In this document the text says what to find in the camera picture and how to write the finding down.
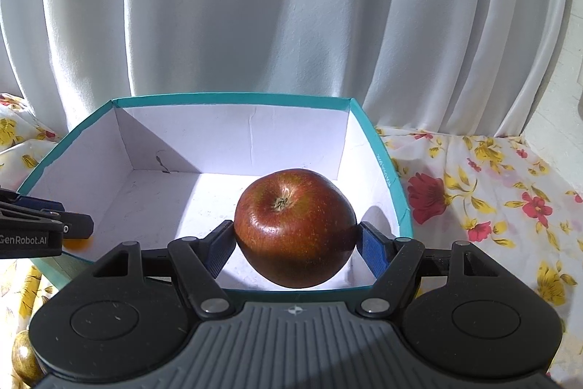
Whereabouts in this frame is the white curtain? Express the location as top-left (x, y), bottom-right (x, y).
top-left (1, 0), bottom-right (566, 135)

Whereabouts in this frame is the teal cardboard box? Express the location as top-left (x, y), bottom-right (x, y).
top-left (20, 93), bottom-right (413, 287)

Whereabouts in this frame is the red apple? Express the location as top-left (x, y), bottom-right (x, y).
top-left (234, 169), bottom-right (358, 288)

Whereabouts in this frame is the green pear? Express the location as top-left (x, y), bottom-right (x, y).
top-left (11, 330), bottom-right (44, 387)

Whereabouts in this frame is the floral bed sheet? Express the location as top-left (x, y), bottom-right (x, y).
top-left (1, 94), bottom-right (582, 388)

